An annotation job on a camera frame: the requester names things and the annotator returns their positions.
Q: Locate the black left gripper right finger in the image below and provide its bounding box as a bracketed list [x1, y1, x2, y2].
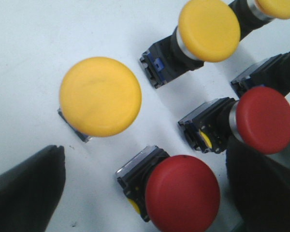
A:
[226, 138, 290, 232]

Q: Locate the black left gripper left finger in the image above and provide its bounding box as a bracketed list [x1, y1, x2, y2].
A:
[0, 145, 66, 232]

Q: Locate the green conveyor belt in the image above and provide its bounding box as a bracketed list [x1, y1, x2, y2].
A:
[231, 220, 247, 232]

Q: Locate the red mushroom push button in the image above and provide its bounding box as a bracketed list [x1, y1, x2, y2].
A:
[178, 87, 290, 155]
[116, 145, 220, 232]
[231, 51, 290, 98]

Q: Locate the yellow mushroom push button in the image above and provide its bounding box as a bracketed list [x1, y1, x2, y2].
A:
[229, 0, 290, 40]
[58, 57, 142, 143]
[140, 0, 241, 88]

